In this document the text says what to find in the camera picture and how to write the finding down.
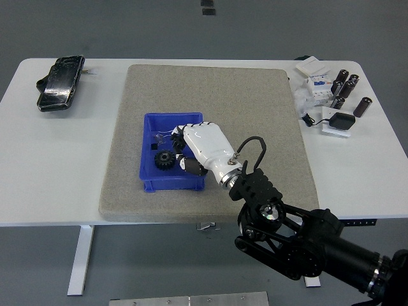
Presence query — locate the blue plastic box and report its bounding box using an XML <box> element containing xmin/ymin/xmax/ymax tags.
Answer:
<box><xmin>136</xmin><ymin>111</ymin><xmax>207</xmax><ymax>193</ymax></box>

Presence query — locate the clear crumpled plastic bag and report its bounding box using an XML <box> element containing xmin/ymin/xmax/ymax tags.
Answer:
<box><xmin>292</xmin><ymin>80</ymin><xmax>316</xmax><ymax>116</ymax></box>

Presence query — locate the clear plastic piece with wire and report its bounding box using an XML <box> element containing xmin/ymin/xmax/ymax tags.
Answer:
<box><xmin>152</xmin><ymin>129</ymin><xmax>175</xmax><ymax>145</ymax></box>

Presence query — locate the white socket panel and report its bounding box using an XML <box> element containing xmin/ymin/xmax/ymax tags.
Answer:
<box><xmin>319</xmin><ymin>106</ymin><xmax>352</xmax><ymax>138</ymax></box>

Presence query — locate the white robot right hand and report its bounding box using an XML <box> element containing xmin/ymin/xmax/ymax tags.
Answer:
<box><xmin>171</xmin><ymin>122</ymin><xmax>239</xmax><ymax>184</ymax></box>

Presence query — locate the black device in plastic wrap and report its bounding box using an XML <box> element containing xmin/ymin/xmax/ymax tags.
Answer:
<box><xmin>36</xmin><ymin>55</ymin><xmax>86</xmax><ymax>113</ymax></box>

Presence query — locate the black adapter cord with plug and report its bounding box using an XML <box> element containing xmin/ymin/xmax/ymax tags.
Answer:
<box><xmin>301</xmin><ymin>113</ymin><xmax>332</xmax><ymax>128</ymax></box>

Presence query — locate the grey-brown foam mat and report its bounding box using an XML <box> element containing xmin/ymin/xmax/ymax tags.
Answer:
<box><xmin>98</xmin><ymin>64</ymin><xmax>321</xmax><ymax>223</ymax></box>

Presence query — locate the white circuit breaker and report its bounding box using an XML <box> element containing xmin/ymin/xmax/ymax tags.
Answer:
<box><xmin>305</xmin><ymin>73</ymin><xmax>339</xmax><ymax>106</ymax></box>

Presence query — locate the black power adapter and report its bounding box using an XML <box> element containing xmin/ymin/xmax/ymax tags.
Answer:
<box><xmin>328</xmin><ymin>112</ymin><xmax>356</xmax><ymax>131</ymax></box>

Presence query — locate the large black gear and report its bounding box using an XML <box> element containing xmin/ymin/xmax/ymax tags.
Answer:
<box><xmin>154</xmin><ymin>150</ymin><xmax>176</xmax><ymax>171</ymax></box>

